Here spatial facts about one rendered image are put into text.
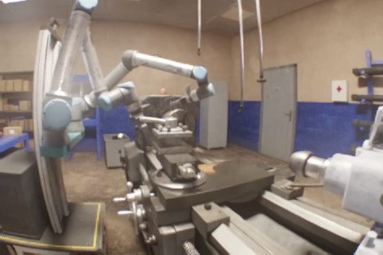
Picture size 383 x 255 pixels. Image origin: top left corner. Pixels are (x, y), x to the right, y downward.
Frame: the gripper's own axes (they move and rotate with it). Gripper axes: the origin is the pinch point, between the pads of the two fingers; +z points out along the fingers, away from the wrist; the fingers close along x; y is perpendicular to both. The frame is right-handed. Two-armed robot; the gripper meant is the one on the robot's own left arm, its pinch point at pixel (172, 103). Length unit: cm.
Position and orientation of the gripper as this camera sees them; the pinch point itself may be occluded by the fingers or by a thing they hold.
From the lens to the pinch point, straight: 153.9
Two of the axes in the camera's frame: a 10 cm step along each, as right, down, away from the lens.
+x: 1.9, -2.7, 9.5
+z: -9.1, 3.1, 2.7
